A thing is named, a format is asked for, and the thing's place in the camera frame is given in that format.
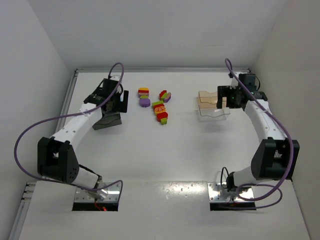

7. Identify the purple round lego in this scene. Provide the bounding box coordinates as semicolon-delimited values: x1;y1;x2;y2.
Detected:
139;95;151;108

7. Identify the red yellow striped lego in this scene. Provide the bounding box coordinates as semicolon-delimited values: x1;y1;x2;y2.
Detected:
137;87;150;98

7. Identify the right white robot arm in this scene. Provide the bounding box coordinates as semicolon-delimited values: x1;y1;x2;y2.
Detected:
216;73;300;192

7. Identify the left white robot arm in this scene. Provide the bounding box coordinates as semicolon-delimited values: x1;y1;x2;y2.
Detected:
37;76;129;189

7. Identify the grey plastic bin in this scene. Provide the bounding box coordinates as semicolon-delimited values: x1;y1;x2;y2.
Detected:
92;112;122;131

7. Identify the orange translucent bin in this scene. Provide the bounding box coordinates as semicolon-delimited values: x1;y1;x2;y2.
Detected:
197;90;218;110

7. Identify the clear plastic bin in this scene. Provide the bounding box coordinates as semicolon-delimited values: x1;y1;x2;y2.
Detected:
198;108;231;122

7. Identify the green red orange lego stack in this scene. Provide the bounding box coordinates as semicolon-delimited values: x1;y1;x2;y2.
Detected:
152;100;169;125

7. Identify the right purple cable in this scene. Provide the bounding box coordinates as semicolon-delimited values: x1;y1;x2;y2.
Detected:
219;58;295;210

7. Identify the purple cable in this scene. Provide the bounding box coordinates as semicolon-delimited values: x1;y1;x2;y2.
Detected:
219;58;295;210
14;62;125;201

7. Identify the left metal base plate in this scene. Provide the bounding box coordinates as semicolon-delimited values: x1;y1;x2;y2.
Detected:
74;182;122;204

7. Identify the metal base plate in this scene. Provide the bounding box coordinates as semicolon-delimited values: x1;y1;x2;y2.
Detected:
74;182;122;204
207;182;254;204

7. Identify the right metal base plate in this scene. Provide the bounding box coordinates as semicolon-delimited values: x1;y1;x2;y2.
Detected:
207;182;254;204

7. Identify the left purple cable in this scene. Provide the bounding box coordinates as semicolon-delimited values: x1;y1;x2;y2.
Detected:
14;62;125;201

